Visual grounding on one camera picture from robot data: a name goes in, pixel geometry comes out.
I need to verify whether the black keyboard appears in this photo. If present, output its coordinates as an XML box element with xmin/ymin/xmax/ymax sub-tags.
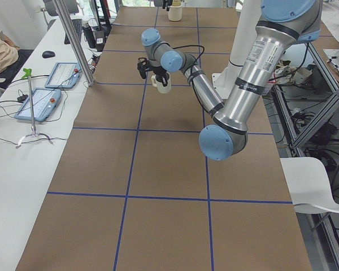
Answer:
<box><xmin>64</xmin><ymin>18</ymin><xmax>83</xmax><ymax>45</ymax></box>

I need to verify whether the black computer mouse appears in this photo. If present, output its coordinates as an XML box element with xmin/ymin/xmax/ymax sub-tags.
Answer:
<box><xmin>42</xmin><ymin>50</ymin><xmax>55</xmax><ymax>59</ymax></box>

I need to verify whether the blue teach pendant far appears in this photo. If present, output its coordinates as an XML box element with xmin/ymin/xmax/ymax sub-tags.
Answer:
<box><xmin>45</xmin><ymin>62</ymin><xmax>81</xmax><ymax>89</ymax></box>

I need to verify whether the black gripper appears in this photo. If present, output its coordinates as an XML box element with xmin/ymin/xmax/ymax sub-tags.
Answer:
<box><xmin>149</xmin><ymin>59</ymin><xmax>170</xmax><ymax>86</ymax></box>

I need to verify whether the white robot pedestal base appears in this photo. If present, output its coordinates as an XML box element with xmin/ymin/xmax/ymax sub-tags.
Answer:
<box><xmin>212</xmin><ymin>0</ymin><xmax>261</xmax><ymax>99</ymax></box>

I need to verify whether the cream plastic bin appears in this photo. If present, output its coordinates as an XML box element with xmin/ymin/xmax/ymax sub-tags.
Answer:
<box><xmin>168</xmin><ymin>1</ymin><xmax>182</xmax><ymax>21</ymax></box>

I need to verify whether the black water bottle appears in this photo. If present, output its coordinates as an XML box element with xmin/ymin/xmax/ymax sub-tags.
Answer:
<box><xmin>82</xmin><ymin>23</ymin><xmax>96</xmax><ymax>49</ymax></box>

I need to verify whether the metal rod stand green clip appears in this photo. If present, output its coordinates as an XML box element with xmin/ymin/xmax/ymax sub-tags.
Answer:
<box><xmin>15</xmin><ymin>68</ymin><xmax>54</xmax><ymax>148</ymax></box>

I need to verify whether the aluminium frame post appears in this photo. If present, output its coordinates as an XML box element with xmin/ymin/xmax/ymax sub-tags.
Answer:
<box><xmin>53</xmin><ymin>0</ymin><xmax>94</xmax><ymax>86</ymax></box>

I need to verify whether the blue teach pendant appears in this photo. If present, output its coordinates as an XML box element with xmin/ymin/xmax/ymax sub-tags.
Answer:
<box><xmin>45</xmin><ymin>62</ymin><xmax>81</xmax><ymax>89</ymax></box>
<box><xmin>14</xmin><ymin>88</ymin><xmax>62</xmax><ymax>122</ymax></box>

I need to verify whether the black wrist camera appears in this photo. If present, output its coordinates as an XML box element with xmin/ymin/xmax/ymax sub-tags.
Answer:
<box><xmin>137</xmin><ymin>58</ymin><xmax>151</xmax><ymax>79</ymax></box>

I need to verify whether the white chair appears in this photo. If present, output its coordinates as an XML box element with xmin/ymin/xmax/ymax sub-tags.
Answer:
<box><xmin>280</xmin><ymin>157</ymin><xmax>339</xmax><ymax>214</ymax></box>

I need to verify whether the blue teach pendant near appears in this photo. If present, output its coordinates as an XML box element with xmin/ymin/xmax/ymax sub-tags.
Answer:
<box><xmin>14</xmin><ymin>88</ymin><xmax>62</xmax><ymax>122</ymax></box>

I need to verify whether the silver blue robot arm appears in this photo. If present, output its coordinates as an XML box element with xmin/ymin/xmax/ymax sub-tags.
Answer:
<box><xmin>137</xmin><ymin>1</ymin><xmax>323</xmax><ymax>160</ymax></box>

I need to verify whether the white mug with handle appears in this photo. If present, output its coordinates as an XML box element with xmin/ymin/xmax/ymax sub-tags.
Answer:
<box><xmin>151</xmin><ymin>75</ymin><xmax>172</xmax><ymax>94</ymax></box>

